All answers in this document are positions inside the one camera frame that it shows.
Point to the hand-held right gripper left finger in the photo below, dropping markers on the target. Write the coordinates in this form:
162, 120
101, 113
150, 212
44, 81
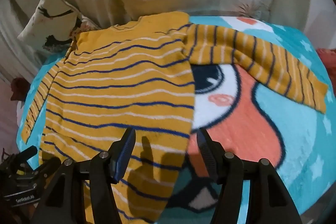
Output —
123, 157

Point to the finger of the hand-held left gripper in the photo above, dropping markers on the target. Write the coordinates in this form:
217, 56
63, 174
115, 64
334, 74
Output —
50, 165
26, 153

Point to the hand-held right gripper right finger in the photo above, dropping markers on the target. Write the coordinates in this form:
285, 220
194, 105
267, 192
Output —
208, 151

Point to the yellow striped sweater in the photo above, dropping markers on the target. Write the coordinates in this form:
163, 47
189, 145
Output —
118, 82

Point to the pink bed sheet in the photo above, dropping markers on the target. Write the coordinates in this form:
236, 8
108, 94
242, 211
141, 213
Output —
8, 124

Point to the teal printed blanket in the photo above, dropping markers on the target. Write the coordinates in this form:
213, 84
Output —
288, 140

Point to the bird print pillow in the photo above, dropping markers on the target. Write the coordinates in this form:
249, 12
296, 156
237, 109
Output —
50, 20

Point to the red cloth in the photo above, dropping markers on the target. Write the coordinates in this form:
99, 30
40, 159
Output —
326, 58

